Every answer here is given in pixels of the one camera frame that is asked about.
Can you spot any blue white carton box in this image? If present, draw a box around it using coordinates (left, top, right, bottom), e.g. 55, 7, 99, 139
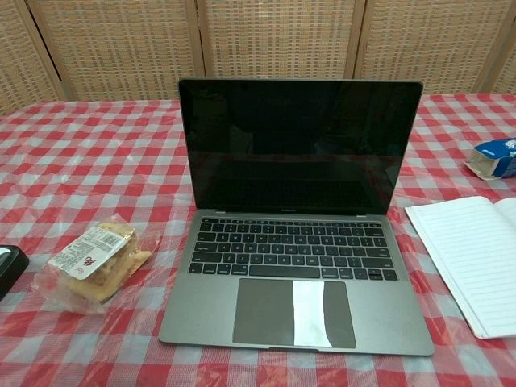
462, 136, 516, 181

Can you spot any open white lined notebook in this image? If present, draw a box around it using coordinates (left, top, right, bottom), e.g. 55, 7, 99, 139
404, 195, 516, 340

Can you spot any packaged bread with label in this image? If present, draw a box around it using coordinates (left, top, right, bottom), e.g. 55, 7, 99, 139
33, 214, 162, 315

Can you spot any silver laptop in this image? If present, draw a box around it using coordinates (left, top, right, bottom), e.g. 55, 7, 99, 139
158, 77, 435, 347

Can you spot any black box device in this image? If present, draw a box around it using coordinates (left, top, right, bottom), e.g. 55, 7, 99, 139
0, 243, 31, 302

